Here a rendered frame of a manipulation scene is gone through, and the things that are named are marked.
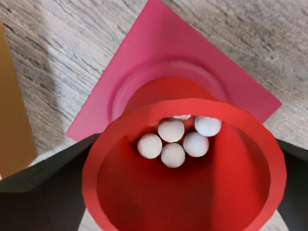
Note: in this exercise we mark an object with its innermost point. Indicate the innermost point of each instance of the red cup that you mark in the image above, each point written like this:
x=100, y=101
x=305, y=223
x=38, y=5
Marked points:
x=235, y=186

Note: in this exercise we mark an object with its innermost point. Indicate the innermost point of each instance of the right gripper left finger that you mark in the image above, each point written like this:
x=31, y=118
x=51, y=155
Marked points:
x=47, y=196

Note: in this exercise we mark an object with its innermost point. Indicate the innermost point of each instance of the tan rectangular block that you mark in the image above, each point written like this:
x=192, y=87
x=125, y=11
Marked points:
x=17, y=147

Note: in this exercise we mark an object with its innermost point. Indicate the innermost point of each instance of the pink square coaster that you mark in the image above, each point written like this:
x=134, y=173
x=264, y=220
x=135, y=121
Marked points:
x=162, y=44

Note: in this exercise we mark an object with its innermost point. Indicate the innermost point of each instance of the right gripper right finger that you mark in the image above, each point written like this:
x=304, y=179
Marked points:
x=293, y=207

